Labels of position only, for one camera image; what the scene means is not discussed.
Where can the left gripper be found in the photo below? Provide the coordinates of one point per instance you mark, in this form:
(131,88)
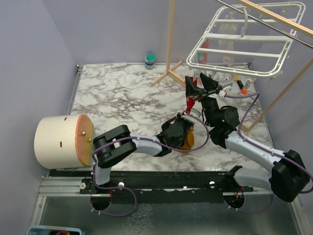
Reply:
(178,118)

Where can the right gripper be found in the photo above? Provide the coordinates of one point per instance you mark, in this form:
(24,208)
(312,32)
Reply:
(209,84)

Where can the red sock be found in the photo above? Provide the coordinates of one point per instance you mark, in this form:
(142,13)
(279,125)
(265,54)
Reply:
(189,101)

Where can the mustard striped sock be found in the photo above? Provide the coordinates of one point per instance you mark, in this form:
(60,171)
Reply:
(189,140)

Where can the pink sock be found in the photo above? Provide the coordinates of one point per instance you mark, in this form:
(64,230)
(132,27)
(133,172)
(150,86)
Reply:
(202,56)

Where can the white plastic sock hanger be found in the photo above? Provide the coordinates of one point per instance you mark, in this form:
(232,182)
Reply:
(243,42)

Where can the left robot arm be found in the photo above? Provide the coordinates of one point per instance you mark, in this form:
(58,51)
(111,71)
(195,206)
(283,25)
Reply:
(118,143)

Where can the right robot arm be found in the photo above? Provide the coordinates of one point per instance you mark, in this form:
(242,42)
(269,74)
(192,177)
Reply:
(283,173)

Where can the yellow highlighter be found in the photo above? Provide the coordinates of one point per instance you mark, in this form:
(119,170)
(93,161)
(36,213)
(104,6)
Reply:
(236,78)

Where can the black orange highlighter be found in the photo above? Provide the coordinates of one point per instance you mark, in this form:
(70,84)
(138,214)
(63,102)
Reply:
(241,86)

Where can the teal lidded jar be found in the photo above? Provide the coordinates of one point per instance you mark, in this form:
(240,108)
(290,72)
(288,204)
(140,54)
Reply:
(149,61)

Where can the cream cylindrical container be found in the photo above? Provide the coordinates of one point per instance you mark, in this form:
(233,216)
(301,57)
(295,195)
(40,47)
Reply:
(64,141)

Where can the wooden clothes rack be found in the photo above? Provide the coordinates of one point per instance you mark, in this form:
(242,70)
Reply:
(288,14)

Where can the blue bin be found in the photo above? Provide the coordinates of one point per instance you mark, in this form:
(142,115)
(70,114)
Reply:
(53,230)

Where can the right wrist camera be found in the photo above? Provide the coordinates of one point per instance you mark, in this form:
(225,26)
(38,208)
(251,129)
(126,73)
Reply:
(223,88)

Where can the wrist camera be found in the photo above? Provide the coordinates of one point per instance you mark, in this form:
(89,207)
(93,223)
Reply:
(191,116)
(223,88)

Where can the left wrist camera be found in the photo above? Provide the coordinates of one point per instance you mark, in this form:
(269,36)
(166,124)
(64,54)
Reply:
(191,116)

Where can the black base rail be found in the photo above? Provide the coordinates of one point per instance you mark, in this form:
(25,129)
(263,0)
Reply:
(159,187)

